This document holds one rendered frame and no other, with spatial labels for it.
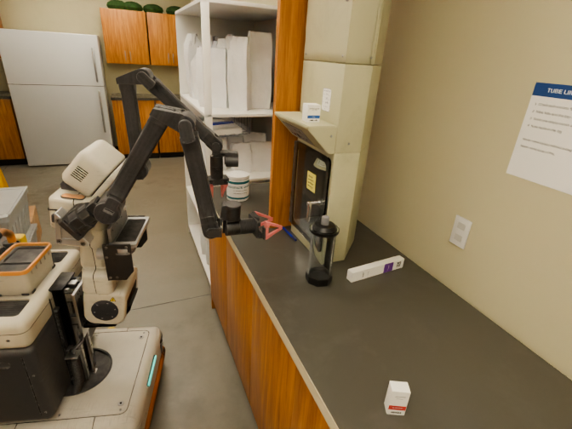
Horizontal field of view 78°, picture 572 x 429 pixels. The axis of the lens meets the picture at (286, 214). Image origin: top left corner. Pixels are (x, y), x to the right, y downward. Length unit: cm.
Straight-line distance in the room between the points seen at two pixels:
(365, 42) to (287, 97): 44
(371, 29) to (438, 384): 109
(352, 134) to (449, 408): 88
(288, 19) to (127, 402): 176
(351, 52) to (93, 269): 126
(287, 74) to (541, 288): 118
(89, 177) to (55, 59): 468
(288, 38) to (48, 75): 480
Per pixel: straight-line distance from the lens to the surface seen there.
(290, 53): 157
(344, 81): 127
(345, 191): 138
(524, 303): 139
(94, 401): 196
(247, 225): 129
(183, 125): 110
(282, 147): 162
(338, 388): 104
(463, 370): 121
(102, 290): 162
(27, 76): 609
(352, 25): 127
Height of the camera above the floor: 173
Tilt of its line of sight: 25 degrees down
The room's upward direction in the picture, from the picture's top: 4 degrees clockwise
